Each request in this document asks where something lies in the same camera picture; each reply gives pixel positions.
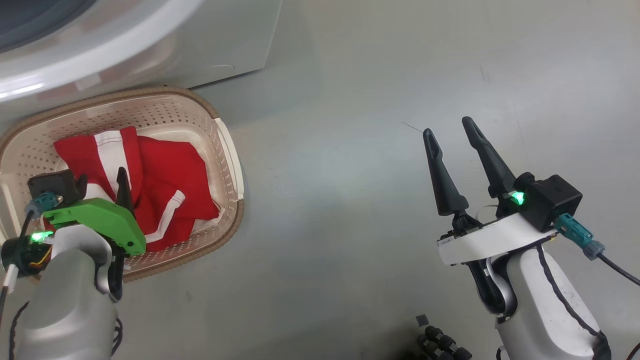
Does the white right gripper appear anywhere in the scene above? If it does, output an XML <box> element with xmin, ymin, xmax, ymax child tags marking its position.
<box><xmin>422</xmin><ymin>116</ymin><xmax>558</xmax><ymax>266</ymax></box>

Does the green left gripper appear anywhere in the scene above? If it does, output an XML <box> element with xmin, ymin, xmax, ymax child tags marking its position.
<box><xmin>0</xmin><ymin>166</ymin><xmax>147</xmax><ymax>275</ymax></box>

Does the red garment with white stripes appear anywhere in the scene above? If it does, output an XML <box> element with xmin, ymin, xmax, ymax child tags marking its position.
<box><xmin>52</xmin><ymin>126</ymin><xmax>222</xmax><ymax>253</ymax></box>

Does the cream laundry basket brown rim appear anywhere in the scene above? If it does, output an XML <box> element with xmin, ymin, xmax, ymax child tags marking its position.
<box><xmin>0</xmin><ymin>86</ymin><xmax>246</xmax><ymax>283</ymax></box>

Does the white front-load washing machine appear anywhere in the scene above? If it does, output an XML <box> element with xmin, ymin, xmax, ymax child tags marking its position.
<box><xmin>0</xmin><ymin>0</ymin><xmax>283</xmax><ymax>136</ymax></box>

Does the grey rubber door gasket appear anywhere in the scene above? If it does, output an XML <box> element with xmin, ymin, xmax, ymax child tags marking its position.
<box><xmin>0</xmin><ymin>0</ymin><xmax>96</xmax><ymax>53</ymax></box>

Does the right camera cable teal plug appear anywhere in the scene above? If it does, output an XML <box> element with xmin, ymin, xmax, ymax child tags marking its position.
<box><xmin>555</xmin><ymin>212</ymin><xmax>640</xmax><ymax>288</ymax></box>

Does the white cable tag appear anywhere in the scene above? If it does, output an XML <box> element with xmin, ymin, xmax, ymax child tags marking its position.
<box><xmin>2</xmin><ymin>264</ymin><xmax>19</xmax><ymax>294</ymax></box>

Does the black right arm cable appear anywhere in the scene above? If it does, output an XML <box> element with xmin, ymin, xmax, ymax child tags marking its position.
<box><xmin>536</xmin><ymin>244</ymin><xmax>612</xmax><ymax>360</ymax></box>

